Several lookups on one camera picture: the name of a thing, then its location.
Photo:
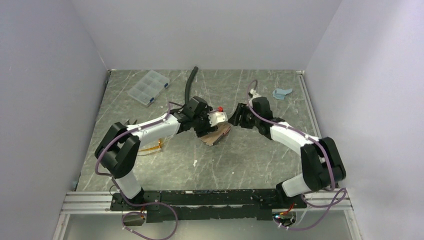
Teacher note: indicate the printed glasses pouch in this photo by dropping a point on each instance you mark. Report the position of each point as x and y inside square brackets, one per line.
[214, 137]

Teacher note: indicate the clear plastic compartment box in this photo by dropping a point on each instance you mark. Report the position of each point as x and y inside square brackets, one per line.
[149, 87]

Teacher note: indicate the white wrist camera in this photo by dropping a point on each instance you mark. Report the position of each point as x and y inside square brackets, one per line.
[252, 94]
[217, 116]

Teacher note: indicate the blue cleaning cloth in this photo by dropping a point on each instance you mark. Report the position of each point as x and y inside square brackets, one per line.
[280, 94]

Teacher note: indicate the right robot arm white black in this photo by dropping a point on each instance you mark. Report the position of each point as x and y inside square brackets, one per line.
[321, 163]

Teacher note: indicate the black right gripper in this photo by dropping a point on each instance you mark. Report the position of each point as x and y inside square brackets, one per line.
[242, 109]

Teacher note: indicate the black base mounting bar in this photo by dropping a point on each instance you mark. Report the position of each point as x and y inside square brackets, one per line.
[167, 205]

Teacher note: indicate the aluminium frame rail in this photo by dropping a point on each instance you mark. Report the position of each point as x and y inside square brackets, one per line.
[99, 202]

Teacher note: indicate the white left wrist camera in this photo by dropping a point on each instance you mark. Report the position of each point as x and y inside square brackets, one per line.
[217, 116]

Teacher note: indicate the yellow handled pliers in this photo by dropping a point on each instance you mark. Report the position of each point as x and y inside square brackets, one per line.
[130, 122]

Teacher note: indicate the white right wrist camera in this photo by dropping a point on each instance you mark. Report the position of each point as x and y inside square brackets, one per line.
[252, 94]

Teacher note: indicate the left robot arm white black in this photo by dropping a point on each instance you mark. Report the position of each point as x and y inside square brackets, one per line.
[117, 152]

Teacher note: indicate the orange transparent safety glasses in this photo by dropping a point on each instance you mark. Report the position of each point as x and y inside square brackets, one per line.
[153, 149]

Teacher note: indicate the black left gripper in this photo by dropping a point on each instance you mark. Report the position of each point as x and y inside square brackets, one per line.
[202, 132]

